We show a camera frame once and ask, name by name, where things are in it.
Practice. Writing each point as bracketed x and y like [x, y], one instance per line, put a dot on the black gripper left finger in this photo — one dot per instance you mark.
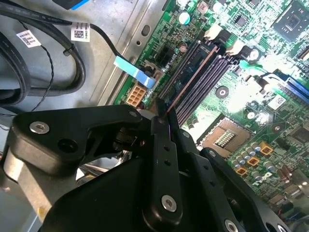
[72, 135]

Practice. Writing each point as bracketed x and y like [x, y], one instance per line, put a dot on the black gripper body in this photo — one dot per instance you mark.
[108, 205]

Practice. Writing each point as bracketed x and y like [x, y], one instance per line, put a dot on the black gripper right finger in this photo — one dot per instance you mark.
[217, 183]

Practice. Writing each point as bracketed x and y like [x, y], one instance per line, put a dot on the dark RAM stick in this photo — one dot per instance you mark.
[192, 70]

